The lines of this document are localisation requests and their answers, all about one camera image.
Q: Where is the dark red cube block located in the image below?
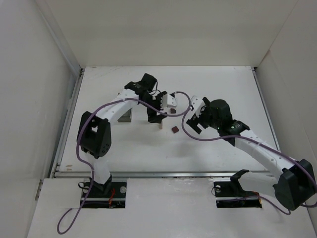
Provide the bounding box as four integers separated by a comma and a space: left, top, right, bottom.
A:
171, 126, 179, 133

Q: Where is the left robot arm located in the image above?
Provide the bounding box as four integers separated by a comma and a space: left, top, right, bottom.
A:
79, 73, 177, 194

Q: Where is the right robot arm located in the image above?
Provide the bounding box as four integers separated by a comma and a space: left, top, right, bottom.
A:
182, 96, 317, 211

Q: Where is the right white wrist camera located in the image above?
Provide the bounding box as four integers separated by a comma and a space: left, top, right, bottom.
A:
191, 96, 205, 117

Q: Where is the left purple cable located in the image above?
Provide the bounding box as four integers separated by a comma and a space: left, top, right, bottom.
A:
56, 91, 192, 234

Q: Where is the purple cable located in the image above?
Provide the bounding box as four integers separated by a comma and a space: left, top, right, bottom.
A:
181, 106, 317, 215
56, 91, 192, 234

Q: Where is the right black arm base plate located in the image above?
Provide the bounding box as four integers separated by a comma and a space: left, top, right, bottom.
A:
213, 181, 262, 208

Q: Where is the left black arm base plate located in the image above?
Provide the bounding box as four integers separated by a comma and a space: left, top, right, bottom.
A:
78, 181, 127, 209

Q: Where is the aluminium left rail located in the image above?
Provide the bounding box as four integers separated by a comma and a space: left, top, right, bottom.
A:
46, 68, 85, 179

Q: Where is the aluminium front rail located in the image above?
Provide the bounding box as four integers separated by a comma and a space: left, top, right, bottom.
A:
53, 171, 289, 178

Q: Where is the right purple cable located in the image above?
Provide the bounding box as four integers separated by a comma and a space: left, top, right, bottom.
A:
181, 106, 317, 215

